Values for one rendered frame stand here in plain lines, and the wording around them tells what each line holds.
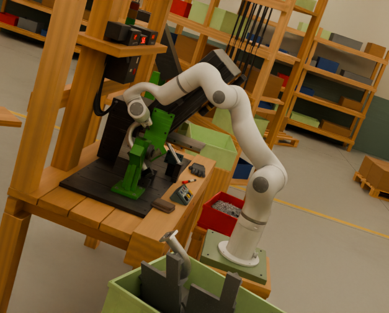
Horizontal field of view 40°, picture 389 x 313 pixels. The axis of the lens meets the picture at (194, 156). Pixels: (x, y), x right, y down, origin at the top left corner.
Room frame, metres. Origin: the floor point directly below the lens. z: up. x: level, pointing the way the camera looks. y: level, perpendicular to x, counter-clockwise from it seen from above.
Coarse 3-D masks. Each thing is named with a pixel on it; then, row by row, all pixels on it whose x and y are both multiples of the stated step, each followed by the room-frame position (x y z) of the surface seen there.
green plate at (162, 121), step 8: (152, 112) 2.65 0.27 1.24; (160, 112) 2.65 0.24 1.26; (152, 120) 2.64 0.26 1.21; (160, 120) 2.64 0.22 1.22; (168, 120) 2.63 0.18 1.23; (152, 128) 2.63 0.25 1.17; (160, 128) 2.62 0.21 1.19; (168, 128) 2.62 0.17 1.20; (144, 136) 2.61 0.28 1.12; (152, 136) 2.61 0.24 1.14; (160, 136) 2.61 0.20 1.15; (152, 144) 2.60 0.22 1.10; (160, 144) 2.60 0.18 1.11
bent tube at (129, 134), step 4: (132, 124) 2.60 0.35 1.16; (136, 124) 2.60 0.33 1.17; (140, 124) 2.60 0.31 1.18; (128, 128) 2.60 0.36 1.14; (132, 128) 2.59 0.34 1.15; (128, 132) 2.59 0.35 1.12; (132, 132) 2.60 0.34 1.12; (128, 136) 2.58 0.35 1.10; (128, 140) 2.57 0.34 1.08; (132, 140) 2.59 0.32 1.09; (128, 144) 2.57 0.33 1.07; (132, 144) 2.57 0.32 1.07; (144, 164) 2.55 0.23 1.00; (144, 168) 2.53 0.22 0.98
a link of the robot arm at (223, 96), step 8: (200, 64) 2.27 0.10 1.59; (208, 64) 2.27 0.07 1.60; (184, 72) 2.29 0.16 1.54; (192, 72) 2.26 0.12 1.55; (200, 72) 2.24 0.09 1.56; (208, 72) 2.23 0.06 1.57; (216, 72) 2.23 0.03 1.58; (184, 80) 2.26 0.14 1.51; (192, 80) 2.25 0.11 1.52; (200, 80) 2.24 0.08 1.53; (208, 80) 2.21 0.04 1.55; (216, 80) 2.18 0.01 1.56; (184, 88) 2.27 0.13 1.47; (192, 88) 2.28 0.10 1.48; (208, 88) 2.18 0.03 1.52; (216, 88) 2.14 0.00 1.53; (224, 88) 2.13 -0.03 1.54; (232, 88) 2.17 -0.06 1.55; (208, 96) 2.16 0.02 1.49; (216, 96) 2.12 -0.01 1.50; (224, 96) 2.12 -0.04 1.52; (232, 96) 2.14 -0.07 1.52; (216, 104) 2.13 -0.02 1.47; (224, 104) 2.12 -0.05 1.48; (232, 104) 2.16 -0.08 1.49
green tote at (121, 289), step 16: (128, 272) 1.54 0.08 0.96; (192, 272) 1.77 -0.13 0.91; (208, 272) 1.74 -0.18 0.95; (112, 288) 1.44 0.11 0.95; (128, 288) 1.55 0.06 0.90; (208, 288) 1.73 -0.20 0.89; (240, 288) 1.69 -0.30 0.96; (112, 304) 1.43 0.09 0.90; (128, 304) 1.41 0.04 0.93; (144, 304) 1.38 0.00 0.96; (240, 304) 1.68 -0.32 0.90; (256, 304) 1.66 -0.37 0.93; (272, 304) 1.64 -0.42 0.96
